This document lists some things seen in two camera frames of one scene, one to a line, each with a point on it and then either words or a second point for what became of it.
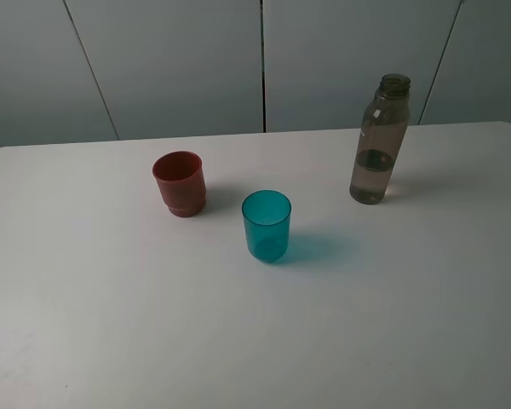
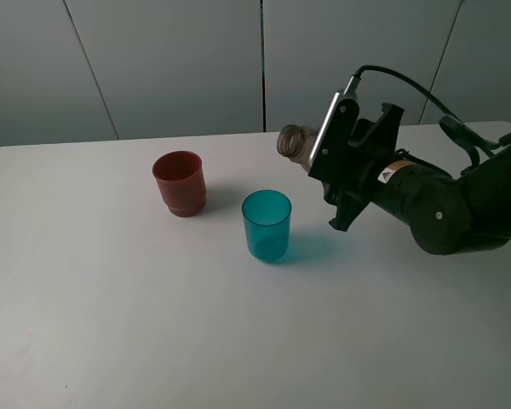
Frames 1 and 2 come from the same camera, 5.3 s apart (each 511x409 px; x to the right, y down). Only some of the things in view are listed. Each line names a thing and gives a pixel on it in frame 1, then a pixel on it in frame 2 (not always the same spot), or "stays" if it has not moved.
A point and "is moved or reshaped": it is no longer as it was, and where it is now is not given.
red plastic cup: (180, 179) stays
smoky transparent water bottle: (380, 138) is moved or reshaped
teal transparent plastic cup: (266, 216) stays
